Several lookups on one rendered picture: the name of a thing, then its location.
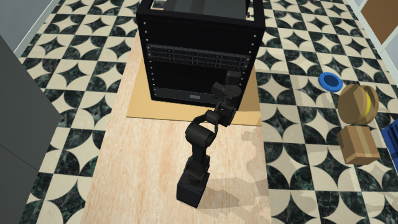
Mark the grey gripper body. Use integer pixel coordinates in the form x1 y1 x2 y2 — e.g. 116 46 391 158
221 70 242 102

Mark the tan flat board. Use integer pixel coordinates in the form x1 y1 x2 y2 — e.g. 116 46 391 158
126 55 262 126

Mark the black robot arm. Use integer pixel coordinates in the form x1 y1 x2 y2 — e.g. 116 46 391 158
183 82 241 187

